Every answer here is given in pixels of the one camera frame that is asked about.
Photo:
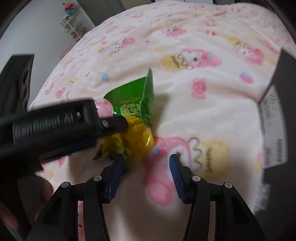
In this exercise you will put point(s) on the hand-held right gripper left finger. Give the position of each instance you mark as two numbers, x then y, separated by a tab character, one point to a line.
115	176

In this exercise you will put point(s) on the person's left hand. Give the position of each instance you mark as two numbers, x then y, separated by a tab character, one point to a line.
34	192

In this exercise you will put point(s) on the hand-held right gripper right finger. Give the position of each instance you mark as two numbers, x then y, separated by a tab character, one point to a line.
178	178

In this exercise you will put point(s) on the white shelf rack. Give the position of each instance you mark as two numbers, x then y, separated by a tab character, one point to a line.
74	30

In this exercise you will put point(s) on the red and blue toy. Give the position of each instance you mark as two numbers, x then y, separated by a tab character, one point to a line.
70	8

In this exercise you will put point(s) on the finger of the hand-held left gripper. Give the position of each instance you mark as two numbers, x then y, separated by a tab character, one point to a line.
115	125
83	144

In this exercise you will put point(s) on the green corn snack packet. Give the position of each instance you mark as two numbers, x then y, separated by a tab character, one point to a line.
136	136

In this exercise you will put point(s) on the grey door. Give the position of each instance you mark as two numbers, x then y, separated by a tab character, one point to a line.
97	9

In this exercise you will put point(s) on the black cardboard box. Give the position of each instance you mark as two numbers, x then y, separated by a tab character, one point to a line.
284	92

